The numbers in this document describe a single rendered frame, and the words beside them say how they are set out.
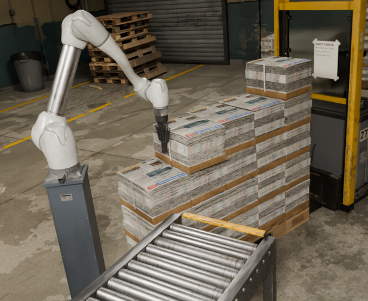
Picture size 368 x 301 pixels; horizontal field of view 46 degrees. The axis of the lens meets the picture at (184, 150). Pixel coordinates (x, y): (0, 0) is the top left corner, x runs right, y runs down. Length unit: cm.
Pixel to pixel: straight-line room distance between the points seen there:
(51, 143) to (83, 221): 46
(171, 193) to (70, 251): 64
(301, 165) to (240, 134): 75
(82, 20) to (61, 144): 62
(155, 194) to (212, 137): 48
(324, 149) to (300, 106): 76
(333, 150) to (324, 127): 21
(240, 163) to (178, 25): 779
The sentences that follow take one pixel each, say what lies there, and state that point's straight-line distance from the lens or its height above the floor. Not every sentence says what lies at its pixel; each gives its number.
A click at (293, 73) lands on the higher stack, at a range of 307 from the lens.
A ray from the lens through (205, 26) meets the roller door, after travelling 1006.
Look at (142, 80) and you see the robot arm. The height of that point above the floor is 136.
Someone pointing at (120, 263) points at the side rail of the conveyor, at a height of 80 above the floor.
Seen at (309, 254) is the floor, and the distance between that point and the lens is 329.
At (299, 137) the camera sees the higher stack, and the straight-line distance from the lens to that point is 326.
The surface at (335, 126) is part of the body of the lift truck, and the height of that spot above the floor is 68.
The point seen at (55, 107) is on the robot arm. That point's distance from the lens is 242.
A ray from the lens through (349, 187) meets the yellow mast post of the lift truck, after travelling 365.
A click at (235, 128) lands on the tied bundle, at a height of 100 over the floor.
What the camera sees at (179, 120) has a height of 106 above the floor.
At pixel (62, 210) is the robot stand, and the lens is 236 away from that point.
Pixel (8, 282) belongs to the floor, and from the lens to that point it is 345.
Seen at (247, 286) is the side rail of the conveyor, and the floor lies 77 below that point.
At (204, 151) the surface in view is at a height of 94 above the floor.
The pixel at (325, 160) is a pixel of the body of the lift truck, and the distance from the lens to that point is 388.
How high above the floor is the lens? 190
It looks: 22 degrees down
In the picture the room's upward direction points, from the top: 5 degrees counter-clockwise
